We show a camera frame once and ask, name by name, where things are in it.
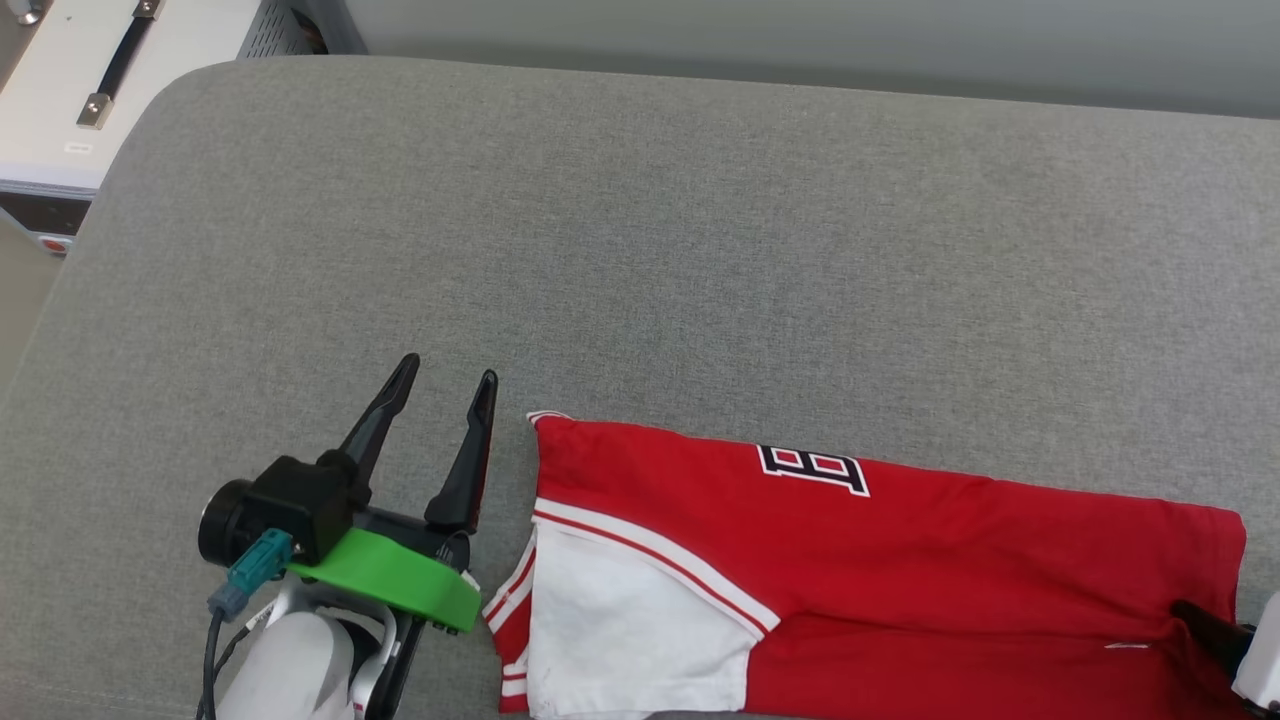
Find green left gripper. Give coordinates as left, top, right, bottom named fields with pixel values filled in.
left=288, top=352, right=499, bottom=635

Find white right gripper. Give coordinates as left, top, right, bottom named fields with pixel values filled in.
left=1169, top=591, right=1280, bottom=712

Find red and white basketball jersey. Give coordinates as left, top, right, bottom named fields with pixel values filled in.
left=482, top=409, right=1249, bottom=720

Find grey fabric sofa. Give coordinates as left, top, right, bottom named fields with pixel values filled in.
left=0, top=55, right=1280, bottom=720

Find white metal equipment box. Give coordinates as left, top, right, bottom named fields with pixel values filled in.
left=0, top=0, right=336, bottom=258

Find left black cable teal connector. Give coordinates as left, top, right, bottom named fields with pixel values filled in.
left=198, top=529, right=296, bottom=720

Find black strap handle metal ends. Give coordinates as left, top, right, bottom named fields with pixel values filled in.
left=76, top=0, right=166, bottom=130

